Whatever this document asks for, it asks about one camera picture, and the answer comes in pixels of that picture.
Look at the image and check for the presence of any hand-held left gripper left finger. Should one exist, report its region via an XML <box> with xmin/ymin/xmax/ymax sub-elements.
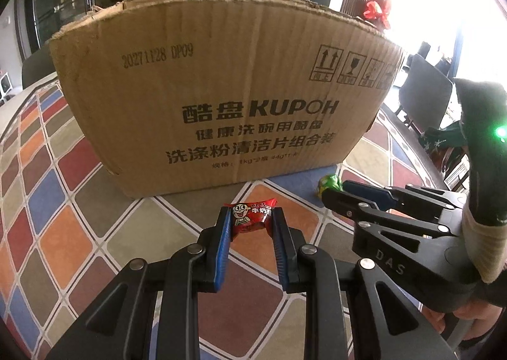
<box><xmin>45</xmin><ymin>206</ymin><xmax>233</xmax><ymax>360</ymax></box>

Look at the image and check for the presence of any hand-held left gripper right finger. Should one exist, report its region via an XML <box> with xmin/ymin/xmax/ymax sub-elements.
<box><xmin>271</xmin><ymin>207</ymin><xmax>456</xmax><ymax>360</ymax></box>

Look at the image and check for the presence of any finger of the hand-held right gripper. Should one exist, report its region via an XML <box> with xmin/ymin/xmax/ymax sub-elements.
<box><xmin>343</xmin><ymin>181</ymin><xmax>467</xmax><ymax>222</ymax></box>
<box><xmin>323</xmin><ymin>188</ymin><xmax>457</xmax><ymax>241</ymax></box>

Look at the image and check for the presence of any green candy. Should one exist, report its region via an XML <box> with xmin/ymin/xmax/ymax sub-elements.
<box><xmin>317</xmin><ymin>175</ymin><xmax>343</xmax><ymax>200</ymax></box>

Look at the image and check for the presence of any red cartoon face candy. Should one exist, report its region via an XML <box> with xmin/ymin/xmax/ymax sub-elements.
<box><xmin>224</xmin><ymin>197</ymin><xmax>280</xmax><ymax>240</ymax></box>

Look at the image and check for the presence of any brown cardboard box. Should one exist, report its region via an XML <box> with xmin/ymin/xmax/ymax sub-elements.
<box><xmin>49</xmin><ymin>0</ymin><xmax>405</xmax><ymax>199</ymax></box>

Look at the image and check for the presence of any person's right hand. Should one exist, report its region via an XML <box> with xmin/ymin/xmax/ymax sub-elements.
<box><xmin>452</xmin><ymin>292</ymin><xmax>500</xmax><ymax>341</ymax></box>

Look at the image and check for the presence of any dark green packet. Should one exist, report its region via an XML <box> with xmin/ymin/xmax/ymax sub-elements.
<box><xmin>420</xmin><ymin>122</ymin><xmax>470</xmax><ymax>155</ymax></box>

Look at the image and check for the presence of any grey dining chair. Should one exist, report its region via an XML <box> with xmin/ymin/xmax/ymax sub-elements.
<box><xmin>398</xmin><ymin>54</ymin><xmax>454</xmax><ymax>131</ymax></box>

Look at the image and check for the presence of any colourful checked tablecloth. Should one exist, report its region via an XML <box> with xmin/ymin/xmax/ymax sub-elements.
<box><xmin>0</xmin><ymin>83</ymin><xmax>468</xmax><ymax>360</ymax></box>

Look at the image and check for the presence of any red ribbon bow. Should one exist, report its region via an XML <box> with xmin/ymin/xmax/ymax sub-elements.
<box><xmin>363</xmin><ymin>0</ymin><xmax>393</xmax><ymax>30</ymax></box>

